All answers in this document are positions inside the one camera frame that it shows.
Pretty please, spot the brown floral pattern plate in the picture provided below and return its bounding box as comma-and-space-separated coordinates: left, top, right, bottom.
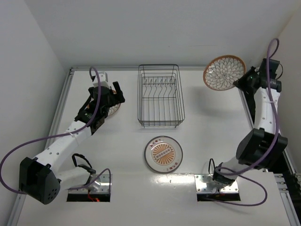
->
203, 55, 246, 91

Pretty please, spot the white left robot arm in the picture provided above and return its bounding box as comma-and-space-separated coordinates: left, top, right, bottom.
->
19, 81, 125, 205

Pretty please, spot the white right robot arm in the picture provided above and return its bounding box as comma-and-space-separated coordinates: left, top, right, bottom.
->
212, 67, 288, 189

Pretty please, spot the brown lattice pattern plate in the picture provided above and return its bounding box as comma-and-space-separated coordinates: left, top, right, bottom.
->
108, 104, 121, 116

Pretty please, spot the sunburst pattern plate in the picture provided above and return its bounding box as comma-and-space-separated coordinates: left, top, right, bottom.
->
144, 136, 183, 174

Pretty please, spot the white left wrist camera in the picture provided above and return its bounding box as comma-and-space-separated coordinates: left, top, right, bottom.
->
93, 71, 110, 89

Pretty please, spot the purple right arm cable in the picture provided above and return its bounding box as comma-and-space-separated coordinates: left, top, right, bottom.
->
206, 38, 281, 207

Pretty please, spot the black wire dish rack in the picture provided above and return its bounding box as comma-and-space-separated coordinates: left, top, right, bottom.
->
137, 64, 185, 128

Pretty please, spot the aluminium table frame rail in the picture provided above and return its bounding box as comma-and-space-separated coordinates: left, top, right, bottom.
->
70, 65, 206, 72

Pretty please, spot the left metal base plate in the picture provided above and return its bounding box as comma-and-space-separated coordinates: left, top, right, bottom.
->
68, 174, 111, 195

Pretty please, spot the metal base plate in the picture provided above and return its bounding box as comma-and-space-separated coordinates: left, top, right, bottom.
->
194, 174, 239, 194
68, 174, 111, 195

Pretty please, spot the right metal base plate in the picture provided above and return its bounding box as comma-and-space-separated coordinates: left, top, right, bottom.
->
194, 174, 239, 194

